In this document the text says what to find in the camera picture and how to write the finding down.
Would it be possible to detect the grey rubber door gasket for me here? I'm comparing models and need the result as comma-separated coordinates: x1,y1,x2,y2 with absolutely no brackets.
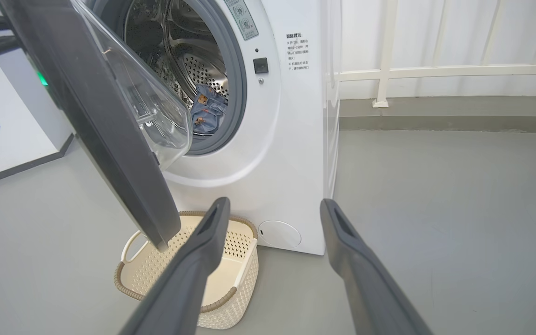
89,0,248,156

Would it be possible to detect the white low platform dark base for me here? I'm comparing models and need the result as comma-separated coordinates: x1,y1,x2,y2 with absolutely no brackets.
0,58,75,190

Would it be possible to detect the dark round washing machine door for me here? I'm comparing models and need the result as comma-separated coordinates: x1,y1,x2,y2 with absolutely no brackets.
0,0,193,253

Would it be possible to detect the bundle of blue-cream clothes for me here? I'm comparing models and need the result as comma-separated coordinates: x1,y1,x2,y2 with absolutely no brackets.
190,84,228,135

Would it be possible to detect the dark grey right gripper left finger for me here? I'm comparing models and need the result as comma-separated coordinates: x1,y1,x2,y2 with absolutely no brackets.
118,197,231,335

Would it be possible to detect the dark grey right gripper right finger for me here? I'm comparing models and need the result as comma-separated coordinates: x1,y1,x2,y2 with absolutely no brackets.
320,199,434,335

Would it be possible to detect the grey instruction sticker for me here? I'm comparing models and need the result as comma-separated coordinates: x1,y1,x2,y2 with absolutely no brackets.
224,0,259,41

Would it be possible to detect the cream perforated laundry basket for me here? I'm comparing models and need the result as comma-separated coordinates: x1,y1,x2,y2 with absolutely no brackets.
114,211,259,330

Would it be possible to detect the steel perforated washer drum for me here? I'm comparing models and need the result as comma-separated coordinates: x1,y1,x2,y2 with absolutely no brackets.
124,0,229,135

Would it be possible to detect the white front-load washing machine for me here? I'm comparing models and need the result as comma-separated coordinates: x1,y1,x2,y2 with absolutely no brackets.
82,0,342,255

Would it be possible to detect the round white filter cover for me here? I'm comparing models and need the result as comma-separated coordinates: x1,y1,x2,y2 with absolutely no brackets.
258,220,302,249

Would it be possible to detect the white metal railing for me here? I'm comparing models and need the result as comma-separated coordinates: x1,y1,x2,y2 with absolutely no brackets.
326,0,536,108

